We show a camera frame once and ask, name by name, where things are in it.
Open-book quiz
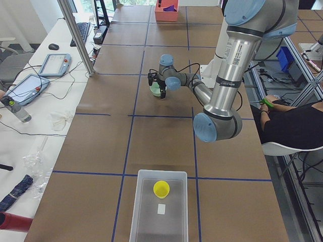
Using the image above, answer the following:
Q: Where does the red cylinder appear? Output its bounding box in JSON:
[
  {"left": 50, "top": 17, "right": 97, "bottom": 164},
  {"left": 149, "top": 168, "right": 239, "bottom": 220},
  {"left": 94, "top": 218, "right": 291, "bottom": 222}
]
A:
[{"left": 1, "top": 212, "right": 33, "bottom": 232}]

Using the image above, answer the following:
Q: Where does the purple cloth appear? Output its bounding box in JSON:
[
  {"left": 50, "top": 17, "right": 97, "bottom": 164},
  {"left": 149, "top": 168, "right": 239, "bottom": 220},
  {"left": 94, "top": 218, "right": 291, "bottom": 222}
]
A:
[{"left": 163, "top": 5, "right": 177, "bottom": 12}]

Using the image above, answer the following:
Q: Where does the black box device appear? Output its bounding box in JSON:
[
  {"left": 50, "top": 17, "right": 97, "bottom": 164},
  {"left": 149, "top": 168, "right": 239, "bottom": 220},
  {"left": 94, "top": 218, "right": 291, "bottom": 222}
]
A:
[{"left": 93, "top": 26, "right": 108, "bottom": 45}]

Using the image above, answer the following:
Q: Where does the crumpled white tissue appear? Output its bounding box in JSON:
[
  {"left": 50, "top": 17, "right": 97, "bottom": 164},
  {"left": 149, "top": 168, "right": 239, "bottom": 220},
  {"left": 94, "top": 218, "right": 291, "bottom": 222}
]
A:
[{"left": 50, "top": 111, "right": 73, "bottom": 131}]

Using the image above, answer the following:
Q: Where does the green handled tool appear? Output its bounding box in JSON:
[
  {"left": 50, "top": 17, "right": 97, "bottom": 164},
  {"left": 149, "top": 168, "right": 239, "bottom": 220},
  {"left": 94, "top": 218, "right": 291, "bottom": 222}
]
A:
[{"left": 250, "top": 98, "right": 274, "bottom": 108}]

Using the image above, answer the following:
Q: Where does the far teach pendant tablet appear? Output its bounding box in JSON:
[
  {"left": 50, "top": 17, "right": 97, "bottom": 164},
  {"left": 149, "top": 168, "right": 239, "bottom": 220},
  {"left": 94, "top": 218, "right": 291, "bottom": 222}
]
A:
[{"left": 38, "top": 53, "right": 71, "bottom": 78}]

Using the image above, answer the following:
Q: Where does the white label in bin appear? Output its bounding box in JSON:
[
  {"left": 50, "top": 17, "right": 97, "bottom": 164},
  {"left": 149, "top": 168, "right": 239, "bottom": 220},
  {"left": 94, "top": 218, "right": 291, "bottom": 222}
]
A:
[{"left": 157, "top": 204, "right": 166, "bottom": 215}]

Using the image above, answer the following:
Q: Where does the coral pink bin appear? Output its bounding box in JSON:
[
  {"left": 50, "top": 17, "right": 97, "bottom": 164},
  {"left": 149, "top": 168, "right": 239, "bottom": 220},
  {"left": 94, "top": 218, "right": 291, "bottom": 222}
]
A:
[{"left": 154, "top": 0, "right": 179, "bottom": 22}]

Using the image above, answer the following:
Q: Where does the clear water bottle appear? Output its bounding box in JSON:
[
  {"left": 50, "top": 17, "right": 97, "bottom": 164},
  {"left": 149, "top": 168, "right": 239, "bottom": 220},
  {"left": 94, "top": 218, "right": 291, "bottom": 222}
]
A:
[{"left": 1, "top": 96, "right": 31, "bottom": 123}]

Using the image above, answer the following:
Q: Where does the crumpled clear plastic wrap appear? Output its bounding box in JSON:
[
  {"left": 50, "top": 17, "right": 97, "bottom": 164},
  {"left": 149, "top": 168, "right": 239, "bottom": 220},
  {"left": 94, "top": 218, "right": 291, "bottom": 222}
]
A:
[{"left": 23, "top": 151, "right": 53, "bottom": 201}]

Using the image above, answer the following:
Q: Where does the translucent white plastic bin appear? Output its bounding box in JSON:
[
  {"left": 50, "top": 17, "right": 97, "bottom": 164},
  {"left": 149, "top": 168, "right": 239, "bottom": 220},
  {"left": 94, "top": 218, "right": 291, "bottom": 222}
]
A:
[{"left": 129, "top": 169, "right": 188, "bottom": 241}]

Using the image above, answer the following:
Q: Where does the folded blue umbrella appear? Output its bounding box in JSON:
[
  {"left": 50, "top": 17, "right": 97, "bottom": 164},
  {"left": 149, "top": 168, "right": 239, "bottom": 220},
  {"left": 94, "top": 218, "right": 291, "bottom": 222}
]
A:
[{"left": 1, "top": 174, "right": 33, "bottom": 212}]

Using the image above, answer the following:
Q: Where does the seated person in black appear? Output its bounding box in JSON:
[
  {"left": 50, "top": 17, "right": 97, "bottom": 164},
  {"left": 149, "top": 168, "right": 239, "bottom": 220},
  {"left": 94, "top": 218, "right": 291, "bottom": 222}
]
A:
[{"left": 250, "top": 95, "right": 322, "bottom": 149}]

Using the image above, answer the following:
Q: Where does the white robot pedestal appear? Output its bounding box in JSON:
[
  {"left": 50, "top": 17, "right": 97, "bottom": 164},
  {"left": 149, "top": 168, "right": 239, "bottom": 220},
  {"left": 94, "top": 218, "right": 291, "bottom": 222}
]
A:
[{"left": 200, "top": 19, "right": 229, "bottom": 88}]

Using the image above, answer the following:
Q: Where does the black computer mouse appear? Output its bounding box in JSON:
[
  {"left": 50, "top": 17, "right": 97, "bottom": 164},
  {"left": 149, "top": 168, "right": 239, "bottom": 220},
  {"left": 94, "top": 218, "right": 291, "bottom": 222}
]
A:
[{"left": 48, "top": 43, "right": 60, "bottom": 50}]

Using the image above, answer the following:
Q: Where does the teach pendant tablet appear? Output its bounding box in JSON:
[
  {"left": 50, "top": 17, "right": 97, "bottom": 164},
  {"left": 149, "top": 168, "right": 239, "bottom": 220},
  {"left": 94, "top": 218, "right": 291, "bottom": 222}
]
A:
[
  {"left": 6, "top": 74, "right": 50, "bottom": 106},
  {"left": 38, "top": 53, "right": 71, "bottom": 78}
]

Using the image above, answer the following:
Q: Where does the mint green bowl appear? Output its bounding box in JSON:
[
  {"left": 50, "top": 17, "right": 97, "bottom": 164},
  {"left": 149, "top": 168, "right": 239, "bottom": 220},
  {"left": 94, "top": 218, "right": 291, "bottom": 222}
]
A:
[{"left": 149, "top": 82, "right": 161, "bottom": 97}]

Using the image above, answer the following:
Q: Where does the near teach pendant tablet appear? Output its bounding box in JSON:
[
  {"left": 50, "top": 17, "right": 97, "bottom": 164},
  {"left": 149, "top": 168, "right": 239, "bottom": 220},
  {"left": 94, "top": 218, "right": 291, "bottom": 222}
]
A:
[{"left": 6, "top": 74, "right": 50, "bottom": 106}]

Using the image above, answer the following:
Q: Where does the black keyboard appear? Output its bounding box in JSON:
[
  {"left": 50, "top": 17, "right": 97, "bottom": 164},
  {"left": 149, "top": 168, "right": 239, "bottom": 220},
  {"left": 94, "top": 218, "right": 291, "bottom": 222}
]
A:
[{"left": 76, "top": 22, "right": 91, "bottom": 43}]

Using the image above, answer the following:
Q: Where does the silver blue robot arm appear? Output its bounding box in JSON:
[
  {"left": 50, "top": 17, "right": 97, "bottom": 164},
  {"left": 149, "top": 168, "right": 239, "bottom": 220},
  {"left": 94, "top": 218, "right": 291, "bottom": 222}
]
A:
[{"left": 148, "top": 1, "right": 299, "bottom": 142}]

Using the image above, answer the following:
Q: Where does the white chair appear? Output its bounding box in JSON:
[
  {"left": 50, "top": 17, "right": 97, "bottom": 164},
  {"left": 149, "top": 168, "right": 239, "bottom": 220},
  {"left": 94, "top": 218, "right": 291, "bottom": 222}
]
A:
[{"left": 262, "top": 142, "right": 322, "bottom": 156}]

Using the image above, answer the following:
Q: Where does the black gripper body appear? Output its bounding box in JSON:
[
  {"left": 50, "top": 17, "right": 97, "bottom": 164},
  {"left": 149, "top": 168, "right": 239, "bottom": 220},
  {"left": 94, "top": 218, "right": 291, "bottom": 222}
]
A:
[{"left": 157, "top": 77, "right": 166, "bottom": 88}]

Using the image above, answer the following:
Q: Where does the yellow plastic cup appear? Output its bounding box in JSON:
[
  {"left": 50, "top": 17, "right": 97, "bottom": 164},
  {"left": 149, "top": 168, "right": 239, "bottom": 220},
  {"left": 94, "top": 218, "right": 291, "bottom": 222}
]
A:
[{"left": 153, "top": 180, "right": 170, "bottom": 199}]

